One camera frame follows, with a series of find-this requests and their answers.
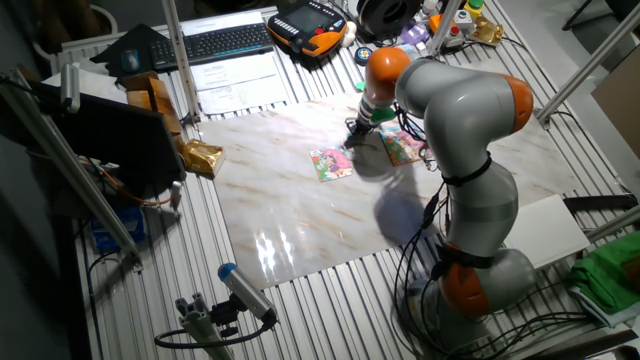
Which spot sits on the silver camera with blue cap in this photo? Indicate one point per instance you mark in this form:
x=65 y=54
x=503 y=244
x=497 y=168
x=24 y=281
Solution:
x=247 y=292

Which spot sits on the black computer keyboard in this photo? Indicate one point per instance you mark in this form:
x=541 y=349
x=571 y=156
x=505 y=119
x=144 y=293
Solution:
x=212 y=45

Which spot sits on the blue orange jigsaw puzzle board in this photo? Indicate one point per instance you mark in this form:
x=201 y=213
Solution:
x=407 y=48

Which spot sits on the printed white paper sheet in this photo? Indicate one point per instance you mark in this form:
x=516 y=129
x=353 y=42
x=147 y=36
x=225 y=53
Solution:
x=245 y=97
x=232 y=70

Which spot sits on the brown cardboard panel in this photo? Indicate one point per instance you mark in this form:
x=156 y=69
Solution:
x=620 y=105

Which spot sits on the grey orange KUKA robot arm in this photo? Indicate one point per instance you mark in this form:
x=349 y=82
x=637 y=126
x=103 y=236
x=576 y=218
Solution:
x=465 y=115

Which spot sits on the white bottle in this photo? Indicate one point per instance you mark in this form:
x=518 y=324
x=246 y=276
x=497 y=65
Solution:
x=430 y=6

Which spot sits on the orange black teach pendant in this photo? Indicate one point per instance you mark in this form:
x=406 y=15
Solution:
x=307 y=25

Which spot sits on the white rounded plastic toy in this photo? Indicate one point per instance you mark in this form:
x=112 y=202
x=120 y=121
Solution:
x=350 y=34

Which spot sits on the yellow box with green button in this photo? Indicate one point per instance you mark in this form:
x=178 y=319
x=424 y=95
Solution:
x=474 y=9

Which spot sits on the small grey switch box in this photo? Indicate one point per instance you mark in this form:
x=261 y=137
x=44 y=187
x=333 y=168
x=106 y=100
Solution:
x=462 y=19

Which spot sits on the black filament spool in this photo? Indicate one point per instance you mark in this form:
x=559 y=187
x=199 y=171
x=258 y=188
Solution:
x=390 y=17

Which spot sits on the gold foil bag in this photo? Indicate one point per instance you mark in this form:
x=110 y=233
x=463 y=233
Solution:
x=200 y=157

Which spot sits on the aluminium profile post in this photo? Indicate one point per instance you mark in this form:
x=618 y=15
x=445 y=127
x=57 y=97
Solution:
x=442 y=27
x=585 y=67
x=181 y=60

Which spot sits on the black puck with blue sticker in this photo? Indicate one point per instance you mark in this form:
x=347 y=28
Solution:
x=363 y=56

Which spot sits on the orange plastic item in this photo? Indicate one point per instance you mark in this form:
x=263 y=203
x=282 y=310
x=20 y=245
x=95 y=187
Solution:
x=436 y=22

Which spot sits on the green printed wrist mount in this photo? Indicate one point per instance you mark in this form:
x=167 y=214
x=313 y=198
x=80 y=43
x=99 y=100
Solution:
x=384 y=116

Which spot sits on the plain white sheet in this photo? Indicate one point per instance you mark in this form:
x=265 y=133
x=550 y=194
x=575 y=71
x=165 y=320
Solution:
x=95 y=85

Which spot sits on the purple plastic item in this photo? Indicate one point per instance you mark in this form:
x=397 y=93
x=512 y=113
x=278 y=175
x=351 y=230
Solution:
x=414 y=35

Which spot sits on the black mouse pad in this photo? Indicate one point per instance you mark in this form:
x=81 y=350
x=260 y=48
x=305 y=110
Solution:
x=107 y=55

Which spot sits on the colourful cartoon jigsaw puzzle board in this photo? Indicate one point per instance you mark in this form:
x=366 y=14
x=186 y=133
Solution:
x=400 y=147
x=331 y=164

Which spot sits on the dark computer mouse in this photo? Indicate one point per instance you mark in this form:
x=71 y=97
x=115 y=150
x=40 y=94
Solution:
x=130 y=60

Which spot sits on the grey box with red button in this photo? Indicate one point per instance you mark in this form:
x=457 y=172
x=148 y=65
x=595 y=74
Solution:
x=454 y=36

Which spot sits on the black metal bar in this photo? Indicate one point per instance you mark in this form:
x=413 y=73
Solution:
x=600 y=202

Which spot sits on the black chair base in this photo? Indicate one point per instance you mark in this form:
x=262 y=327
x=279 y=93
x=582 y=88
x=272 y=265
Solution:
x=625 y=10

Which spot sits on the green cloth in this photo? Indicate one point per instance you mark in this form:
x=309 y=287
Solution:
x=607 y=272

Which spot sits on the blue box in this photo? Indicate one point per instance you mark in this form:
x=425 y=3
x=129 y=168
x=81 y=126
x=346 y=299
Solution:
x=117 y=230

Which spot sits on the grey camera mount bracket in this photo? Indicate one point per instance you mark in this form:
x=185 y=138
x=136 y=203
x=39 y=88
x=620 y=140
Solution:
x=200 y=325

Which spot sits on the flat white box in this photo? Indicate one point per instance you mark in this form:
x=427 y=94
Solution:
x=545 y=230

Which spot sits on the brown cardboard boxes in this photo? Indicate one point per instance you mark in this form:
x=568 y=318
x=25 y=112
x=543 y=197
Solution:
x=155 y=97

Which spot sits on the black monitor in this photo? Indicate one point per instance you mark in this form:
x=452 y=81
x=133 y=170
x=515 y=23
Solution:
x=125 y=145

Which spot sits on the aluminium frame beam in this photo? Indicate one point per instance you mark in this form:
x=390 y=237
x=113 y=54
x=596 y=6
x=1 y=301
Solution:
x=65 y=165
x=615 y=222

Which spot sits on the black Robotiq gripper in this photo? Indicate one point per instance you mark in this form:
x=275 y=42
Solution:
x=361 y=129

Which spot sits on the white round chair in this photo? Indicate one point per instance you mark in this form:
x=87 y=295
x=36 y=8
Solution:
x=107 y=17

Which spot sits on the silver bar camera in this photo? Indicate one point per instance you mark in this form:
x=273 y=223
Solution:
x=70 y=87

